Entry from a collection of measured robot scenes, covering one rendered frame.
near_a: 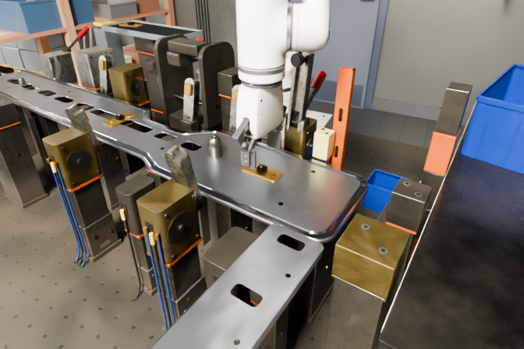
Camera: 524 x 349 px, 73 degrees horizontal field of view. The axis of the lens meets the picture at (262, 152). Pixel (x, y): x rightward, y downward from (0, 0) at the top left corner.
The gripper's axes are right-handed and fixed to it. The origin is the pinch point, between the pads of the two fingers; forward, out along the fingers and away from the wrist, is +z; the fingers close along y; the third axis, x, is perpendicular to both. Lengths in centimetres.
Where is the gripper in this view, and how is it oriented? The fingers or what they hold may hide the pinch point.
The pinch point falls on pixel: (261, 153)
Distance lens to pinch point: 72.6
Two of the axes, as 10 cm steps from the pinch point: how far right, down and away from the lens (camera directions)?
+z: 0.0, 8.6, 5.1
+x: 8.3, 2.8, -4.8
